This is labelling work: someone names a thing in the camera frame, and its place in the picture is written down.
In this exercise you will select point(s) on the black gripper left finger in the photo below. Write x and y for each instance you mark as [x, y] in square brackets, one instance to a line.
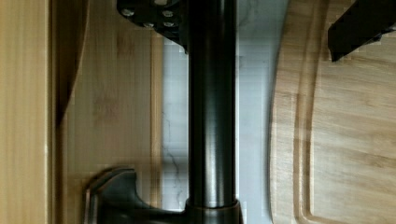
[165, 17]

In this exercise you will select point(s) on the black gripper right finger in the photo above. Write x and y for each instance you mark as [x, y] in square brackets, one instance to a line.
[363, 23]

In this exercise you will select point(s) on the dark metal drawer handle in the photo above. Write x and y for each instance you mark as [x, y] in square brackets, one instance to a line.
[111, 198]

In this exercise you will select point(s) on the large bamboo cutting board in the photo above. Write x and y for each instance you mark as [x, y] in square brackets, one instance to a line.
[333, 138]

